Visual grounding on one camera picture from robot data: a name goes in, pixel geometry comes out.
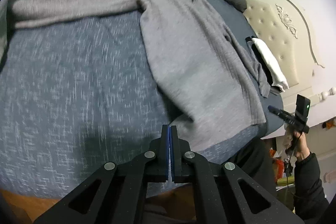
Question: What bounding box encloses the grey knit sweater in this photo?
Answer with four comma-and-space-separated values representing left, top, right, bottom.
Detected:
1, 0, 270, 151

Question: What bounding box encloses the cream tufted headboard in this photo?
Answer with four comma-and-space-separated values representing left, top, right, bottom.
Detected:
244, 0, 335, 126

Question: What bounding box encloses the person right hand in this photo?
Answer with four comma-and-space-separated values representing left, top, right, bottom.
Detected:
283, 125, 310, 161

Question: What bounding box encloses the person right forearm black sleeve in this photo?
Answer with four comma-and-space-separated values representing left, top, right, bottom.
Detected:
294, 153, 329, 223

